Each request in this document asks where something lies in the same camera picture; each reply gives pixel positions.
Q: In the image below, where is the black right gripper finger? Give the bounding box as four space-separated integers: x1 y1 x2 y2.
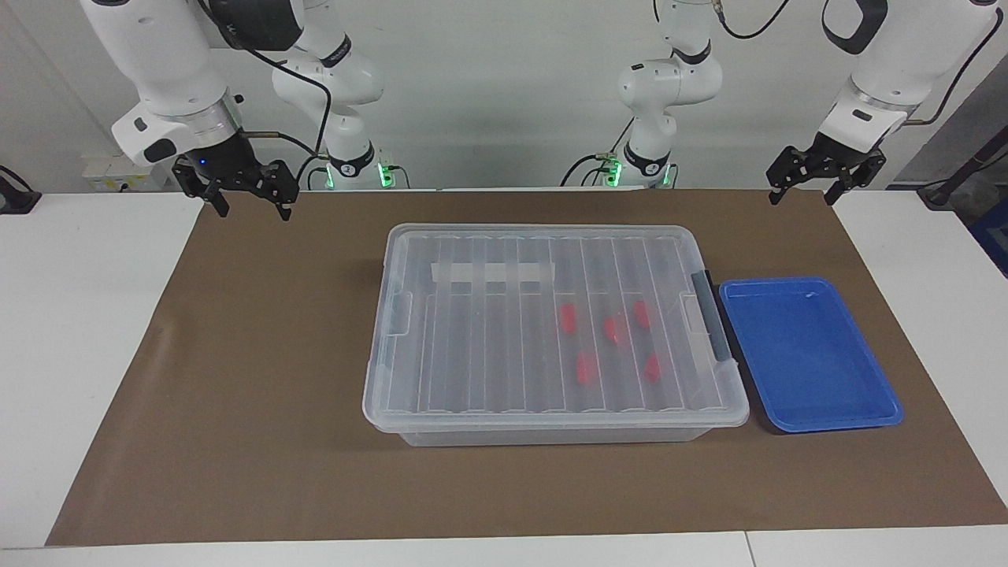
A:
172 160 231 219
264 160 301 223

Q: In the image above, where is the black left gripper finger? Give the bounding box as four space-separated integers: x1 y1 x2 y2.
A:
766 146 812 206
825 154 887 207

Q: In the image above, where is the clear ribbed plastic lid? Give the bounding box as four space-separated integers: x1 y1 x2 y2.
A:
362 224 750 432

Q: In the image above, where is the black box latch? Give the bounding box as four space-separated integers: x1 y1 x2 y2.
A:
691 270 734 361

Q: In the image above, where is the blue plastic tray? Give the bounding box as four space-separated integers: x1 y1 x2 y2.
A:
718 276 905 434

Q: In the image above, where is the clear plastic storage box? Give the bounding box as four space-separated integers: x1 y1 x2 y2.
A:
384 227 750 448

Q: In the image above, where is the black pole stand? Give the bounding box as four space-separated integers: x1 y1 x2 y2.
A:
917 126 1008 209

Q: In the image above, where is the white power strip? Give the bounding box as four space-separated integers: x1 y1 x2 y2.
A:
83 154 170 192

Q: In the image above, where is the blue bin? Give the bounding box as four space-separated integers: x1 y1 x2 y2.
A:
967 197 1008 278

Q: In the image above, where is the black clamp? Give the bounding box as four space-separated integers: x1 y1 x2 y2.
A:
0 165 42 215

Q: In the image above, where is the brown table mat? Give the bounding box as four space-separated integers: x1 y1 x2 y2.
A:
46 187 1008 547

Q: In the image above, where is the black base cable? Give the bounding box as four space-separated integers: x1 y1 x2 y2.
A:
561 118 635 187
295 154 332 191

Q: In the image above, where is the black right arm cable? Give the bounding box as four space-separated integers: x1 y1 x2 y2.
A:
197 0 332 158

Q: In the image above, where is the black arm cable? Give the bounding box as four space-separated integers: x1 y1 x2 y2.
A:
713 0 1005 127
197 0 332 158

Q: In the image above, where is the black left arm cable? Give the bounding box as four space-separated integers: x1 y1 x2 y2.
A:
713 0 1005 127

